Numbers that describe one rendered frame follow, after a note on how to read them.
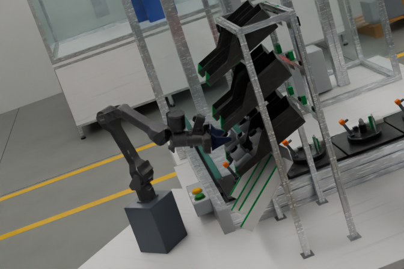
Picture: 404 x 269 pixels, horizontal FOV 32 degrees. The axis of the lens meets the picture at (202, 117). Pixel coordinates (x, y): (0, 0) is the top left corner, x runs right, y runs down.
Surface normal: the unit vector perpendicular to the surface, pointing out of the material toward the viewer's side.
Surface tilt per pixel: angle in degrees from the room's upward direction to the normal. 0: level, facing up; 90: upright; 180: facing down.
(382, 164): 90
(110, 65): 90
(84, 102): 90
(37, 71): 90
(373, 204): 0
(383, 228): 0
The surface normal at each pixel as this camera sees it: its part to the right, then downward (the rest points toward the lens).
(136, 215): -0.54, 0.41
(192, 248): -0.30, -0.91
